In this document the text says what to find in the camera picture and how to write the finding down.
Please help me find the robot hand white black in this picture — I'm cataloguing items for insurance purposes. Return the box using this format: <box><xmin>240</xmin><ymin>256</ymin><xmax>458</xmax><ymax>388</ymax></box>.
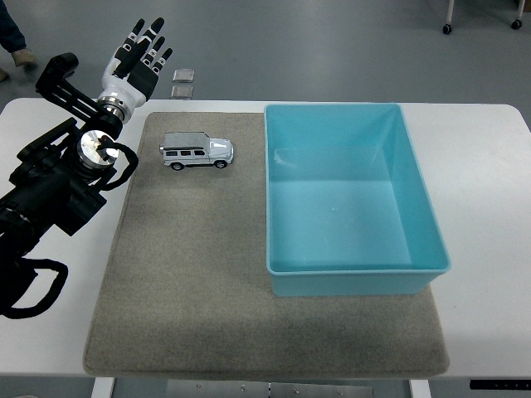
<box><xmin>97</xmin><ymin>17</ymin><xmax>174</xmax><ymax>115</ymax></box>

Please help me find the white toy car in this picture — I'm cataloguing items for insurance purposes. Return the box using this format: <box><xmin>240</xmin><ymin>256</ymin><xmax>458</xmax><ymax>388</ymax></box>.
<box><xmin>158</xmin><ymin>131</ymin><xmax>235</xmax><ymax>171</ymax></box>

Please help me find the blue plastic box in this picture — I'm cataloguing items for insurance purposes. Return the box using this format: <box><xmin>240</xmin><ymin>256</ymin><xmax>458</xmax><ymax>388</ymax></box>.
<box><xmin>263</xmin><ymin>102</ymin><xmax>451</xmax><ymax>298</ymax></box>

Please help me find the person's leg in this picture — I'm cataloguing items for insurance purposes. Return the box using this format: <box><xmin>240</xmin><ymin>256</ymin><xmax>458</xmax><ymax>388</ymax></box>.
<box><xmin>0</xmin><ymin>7</ymin><xmax>27</xmax><ymax>54</ymax></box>

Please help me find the grey felt mat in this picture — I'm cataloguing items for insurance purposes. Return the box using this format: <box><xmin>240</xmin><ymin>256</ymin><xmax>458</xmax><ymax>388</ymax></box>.
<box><xmin>83</xmin><ymin>110</ymin><xmax>451</xmax><ymax>379</ymax></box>

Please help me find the white table leg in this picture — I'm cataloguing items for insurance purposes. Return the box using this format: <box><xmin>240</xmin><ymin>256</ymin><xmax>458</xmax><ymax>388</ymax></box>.
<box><xmin>90</xmin><ymin>377</ymin><xmax>115</xmax><ymax>398</ymax></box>
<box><xmin>408</xmin><ymin>379</ymin><xmax>432</xmax><ymax>398</ymax></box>

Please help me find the grey metal plate with screws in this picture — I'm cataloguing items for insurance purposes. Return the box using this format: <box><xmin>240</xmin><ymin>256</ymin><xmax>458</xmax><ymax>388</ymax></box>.
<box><xmin>165</xmin><ymin>381</ymin><xmax>374</xmax><ymax>398</ymax></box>

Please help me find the black table control panel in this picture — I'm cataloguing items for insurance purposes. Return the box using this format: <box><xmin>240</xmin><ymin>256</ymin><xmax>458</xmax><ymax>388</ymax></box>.
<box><xmin>469</xmin><ymin>379</ymin><xmax>531</xmax><ymax>391</ymax></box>

